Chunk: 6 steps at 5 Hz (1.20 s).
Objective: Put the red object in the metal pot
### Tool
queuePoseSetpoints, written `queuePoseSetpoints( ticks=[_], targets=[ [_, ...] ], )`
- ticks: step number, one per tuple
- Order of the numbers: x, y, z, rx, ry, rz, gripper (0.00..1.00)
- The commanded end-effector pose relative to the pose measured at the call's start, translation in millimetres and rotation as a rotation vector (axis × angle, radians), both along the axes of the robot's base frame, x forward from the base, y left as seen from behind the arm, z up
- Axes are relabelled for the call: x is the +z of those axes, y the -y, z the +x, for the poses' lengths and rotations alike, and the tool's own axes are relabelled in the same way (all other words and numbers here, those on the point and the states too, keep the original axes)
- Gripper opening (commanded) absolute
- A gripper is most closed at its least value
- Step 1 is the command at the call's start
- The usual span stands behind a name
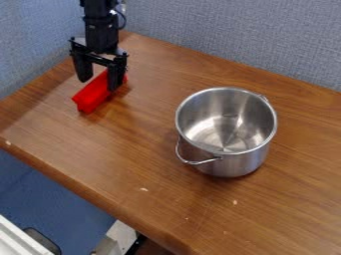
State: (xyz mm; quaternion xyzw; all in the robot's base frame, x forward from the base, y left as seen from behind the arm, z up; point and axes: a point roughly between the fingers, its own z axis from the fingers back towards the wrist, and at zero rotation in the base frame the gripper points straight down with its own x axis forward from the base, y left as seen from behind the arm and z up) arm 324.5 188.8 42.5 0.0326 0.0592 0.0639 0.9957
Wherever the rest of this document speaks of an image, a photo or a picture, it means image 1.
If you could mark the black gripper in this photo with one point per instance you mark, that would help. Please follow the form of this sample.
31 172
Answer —
85 56

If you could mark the red rectangular block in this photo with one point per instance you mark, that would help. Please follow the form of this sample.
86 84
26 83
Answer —
93 94

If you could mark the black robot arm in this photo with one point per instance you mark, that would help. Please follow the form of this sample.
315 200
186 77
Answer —
105 20

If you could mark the stainless steel pot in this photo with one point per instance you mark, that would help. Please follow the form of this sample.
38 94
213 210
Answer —
225 125

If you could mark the white table leg base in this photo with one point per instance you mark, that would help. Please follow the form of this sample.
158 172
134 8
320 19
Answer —
118 240

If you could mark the white furniture piece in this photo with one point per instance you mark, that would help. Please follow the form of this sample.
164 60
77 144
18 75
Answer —
15 242

